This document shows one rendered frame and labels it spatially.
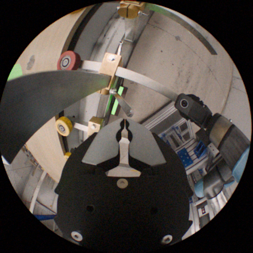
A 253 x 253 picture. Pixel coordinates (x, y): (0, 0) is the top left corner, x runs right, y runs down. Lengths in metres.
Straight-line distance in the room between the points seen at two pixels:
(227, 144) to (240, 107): 2.67
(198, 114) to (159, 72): 1.04
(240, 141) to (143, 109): 1.17
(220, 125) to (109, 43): 0.60
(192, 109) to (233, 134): 0.12
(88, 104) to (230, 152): 0.67
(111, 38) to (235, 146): 0.66
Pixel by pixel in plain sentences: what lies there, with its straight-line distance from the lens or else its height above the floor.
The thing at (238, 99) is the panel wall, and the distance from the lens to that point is 2.96.
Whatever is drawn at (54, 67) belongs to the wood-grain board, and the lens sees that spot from 0.34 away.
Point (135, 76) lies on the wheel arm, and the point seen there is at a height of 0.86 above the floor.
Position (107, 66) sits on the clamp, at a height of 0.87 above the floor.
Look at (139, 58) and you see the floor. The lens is 1.18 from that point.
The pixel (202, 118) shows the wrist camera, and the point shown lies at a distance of 0.24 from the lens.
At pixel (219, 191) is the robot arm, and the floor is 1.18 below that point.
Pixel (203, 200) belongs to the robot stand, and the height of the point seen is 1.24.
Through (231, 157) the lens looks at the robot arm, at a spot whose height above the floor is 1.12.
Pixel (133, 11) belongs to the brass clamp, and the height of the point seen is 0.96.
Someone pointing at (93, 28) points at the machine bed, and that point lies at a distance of 0.54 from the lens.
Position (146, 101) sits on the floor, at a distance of 1.20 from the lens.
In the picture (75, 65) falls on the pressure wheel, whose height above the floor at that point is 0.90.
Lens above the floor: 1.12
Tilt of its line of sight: 57 degrees down
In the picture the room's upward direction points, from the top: 179 degrees counter-clockwise
